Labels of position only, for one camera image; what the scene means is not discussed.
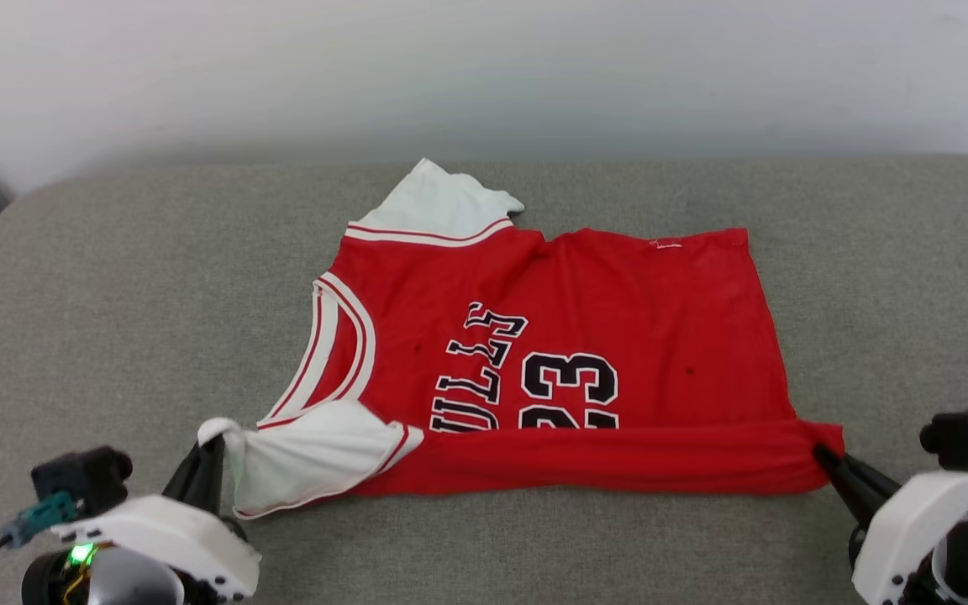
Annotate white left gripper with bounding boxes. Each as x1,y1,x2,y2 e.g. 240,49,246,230
54,435,263,602

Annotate teal left cable connector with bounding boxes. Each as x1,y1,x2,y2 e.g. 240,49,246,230
0,492,78,549

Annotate grey fabric sofa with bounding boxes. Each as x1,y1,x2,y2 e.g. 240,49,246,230
0,155,968,605

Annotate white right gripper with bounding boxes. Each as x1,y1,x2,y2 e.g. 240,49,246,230
813,444,968,605

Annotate red and white basketball jersey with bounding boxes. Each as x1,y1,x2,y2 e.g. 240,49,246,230
197,158,846,520

